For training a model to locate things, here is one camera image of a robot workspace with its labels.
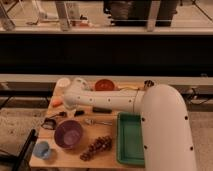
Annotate small blue cup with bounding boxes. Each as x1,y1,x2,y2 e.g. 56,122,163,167
33,141,51,160

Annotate bunch of dark grapes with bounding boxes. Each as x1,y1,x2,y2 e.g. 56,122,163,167
80,136,112,161

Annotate green plastic tray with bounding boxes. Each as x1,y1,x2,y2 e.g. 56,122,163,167
116,112,145,167

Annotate clear glass with white lid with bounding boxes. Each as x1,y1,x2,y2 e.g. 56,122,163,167
56,77,71,88

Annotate purple bowl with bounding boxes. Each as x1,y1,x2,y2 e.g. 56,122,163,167
54,120,83,149

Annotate black rectangular block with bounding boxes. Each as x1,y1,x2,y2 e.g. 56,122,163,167
92,107,112,114

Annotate small metal cup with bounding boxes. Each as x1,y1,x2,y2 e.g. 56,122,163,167
144,80,154,88

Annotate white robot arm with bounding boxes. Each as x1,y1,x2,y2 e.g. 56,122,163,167
62,78,197,171

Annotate black handled brush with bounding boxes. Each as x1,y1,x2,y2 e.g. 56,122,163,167
49,110,85,119

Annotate red orange bowl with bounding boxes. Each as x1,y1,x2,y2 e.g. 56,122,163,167
95,79,115,91

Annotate black stand bar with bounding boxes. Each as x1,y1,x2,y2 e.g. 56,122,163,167
12,129,36,171

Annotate orange carrot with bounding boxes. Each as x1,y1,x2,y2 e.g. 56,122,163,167
51,99,63,107

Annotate yellow tongs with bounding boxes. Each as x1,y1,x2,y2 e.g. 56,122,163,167
117,86,139,90

